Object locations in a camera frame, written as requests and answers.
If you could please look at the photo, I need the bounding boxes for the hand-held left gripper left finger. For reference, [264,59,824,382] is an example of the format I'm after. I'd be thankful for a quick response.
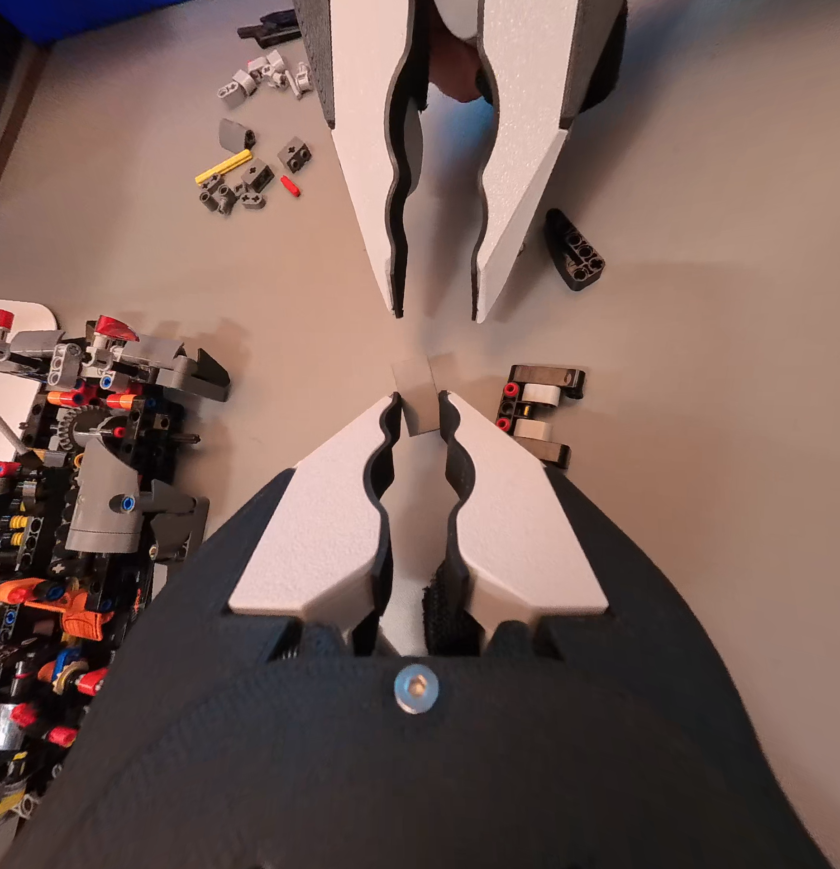
[226,392,402,644]

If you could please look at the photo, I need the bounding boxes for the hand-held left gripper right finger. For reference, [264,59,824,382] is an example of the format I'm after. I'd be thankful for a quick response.
[437,390,610,637]

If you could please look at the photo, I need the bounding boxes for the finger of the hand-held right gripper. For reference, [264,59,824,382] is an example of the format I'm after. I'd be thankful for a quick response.
[330,0,426,320]
[469,0,580,325]

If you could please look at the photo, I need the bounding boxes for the pile of lego pieces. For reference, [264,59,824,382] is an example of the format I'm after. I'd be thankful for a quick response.
[195,10,314,217]

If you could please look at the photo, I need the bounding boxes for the small yellow-axle lego assembly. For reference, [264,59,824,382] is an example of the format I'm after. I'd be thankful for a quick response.
[495,364,587,471]

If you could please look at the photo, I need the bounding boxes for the grey plate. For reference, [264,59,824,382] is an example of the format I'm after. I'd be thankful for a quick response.
[391,353,458,437]

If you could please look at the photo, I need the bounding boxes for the partly built lego model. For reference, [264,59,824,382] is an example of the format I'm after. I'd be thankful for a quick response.
[0,312,231,843]

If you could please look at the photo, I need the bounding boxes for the black curved lego beam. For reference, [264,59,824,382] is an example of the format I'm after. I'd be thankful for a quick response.
[544,208,606,291]

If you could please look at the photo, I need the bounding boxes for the person's right hand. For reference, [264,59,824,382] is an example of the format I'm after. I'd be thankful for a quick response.
[429,27,487,104]

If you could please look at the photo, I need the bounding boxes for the blue plastic bin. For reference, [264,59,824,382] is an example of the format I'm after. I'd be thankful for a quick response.
[23,0,190,45]

